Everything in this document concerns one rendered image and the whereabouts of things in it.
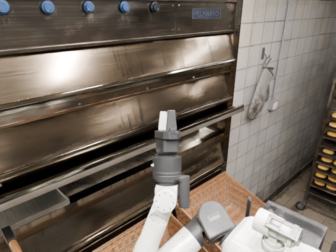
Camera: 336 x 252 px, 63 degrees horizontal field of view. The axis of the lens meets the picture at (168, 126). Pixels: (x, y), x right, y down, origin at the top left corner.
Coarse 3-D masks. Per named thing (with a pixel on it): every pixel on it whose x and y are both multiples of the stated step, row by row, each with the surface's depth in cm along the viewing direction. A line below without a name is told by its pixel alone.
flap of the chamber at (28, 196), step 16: (208, 112) 181; (192, 128) 152; (112, 144) 141; (128, 144) 138; (80, 160) 125; (112, 160) 121; (32, 176) 114; (48, 176) 111; (80, 176) 111; (0, 192) 103; (32, 192) 100; (0, 208) 93
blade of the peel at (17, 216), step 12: (48, 192) 137; (60, 192) 136; (24, 204) 129; (36, 204) 129; (48, 204) 129; (60, 204) 127; (0, 216) 121; (12, 216) 121; (24, 216) 121; (36, 216) 120; (0, 228) 115; (12, 228) 114
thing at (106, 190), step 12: (216, 132) 202; (192, 144) 185; (204, 144) 191; (132, 168) 158; (144, 168) 158; (108, 180) 147; (120, 180) 147; (132, 180) 153; (84, 192) 137; (96, 192) 138; (72, 204) 131; (48, 216) 124; (24, 228) 118; (0, 240) 112
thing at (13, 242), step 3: (12, 240) 105; (15, 240) 106; (9, 243) 104; (12, 243) 104; (15, 243) 104; (9, 246) 104; (12, 246) 103; (15, 246) 103; (18, 246) 103; (12, 249) 102; (15, 249) 101; (18, 249) 102
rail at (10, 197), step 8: (240, 104) 183; (224, 112) 170; (200, 120) 157; (208, 120) 161; (184, 128) 148; (144, 144) 131; (120, 152) 123; (128, 152) 126; (96, 160) 117; (104, 160) 118; (80, 168) 111; (88, 168) 113; (56, 176) 105; (64, 176) 107; (40, 184) 101; (48, 184) 103; (16, 192) 96; (24, 192) 98; (0, 200) 93; (8, 200) 95
